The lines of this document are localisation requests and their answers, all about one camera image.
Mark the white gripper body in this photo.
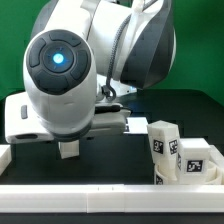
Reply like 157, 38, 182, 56
4, 91, 132, 144

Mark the white round stool seat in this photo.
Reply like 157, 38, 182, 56
154, 160, 223, 185

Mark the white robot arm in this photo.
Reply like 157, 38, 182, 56
5, 0, 176, 144

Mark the white left fence bar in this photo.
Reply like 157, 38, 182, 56
0, 145, 12, 176

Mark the white front fence bar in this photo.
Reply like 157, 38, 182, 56
0, 185, 224, 213

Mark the white marker sheet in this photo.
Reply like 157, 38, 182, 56
124, 117, 148, 134

